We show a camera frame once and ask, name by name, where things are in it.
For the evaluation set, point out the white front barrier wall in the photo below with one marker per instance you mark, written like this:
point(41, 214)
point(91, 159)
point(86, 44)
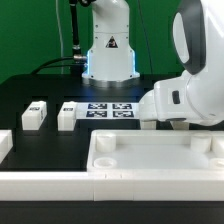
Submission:
point(106, 186)

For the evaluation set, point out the white desk top tray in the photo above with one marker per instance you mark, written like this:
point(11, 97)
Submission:
point(154, 149)

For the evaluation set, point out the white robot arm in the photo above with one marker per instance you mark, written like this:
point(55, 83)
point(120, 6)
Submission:
point(197, 95)

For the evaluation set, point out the fiducial marker sheet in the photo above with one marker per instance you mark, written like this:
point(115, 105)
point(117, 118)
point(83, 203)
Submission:
point(106, 110)

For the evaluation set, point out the white block left edge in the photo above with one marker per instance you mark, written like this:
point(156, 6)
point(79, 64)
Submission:
point(6, 143)

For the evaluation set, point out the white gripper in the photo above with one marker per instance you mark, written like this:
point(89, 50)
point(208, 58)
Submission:
point(166, 101)

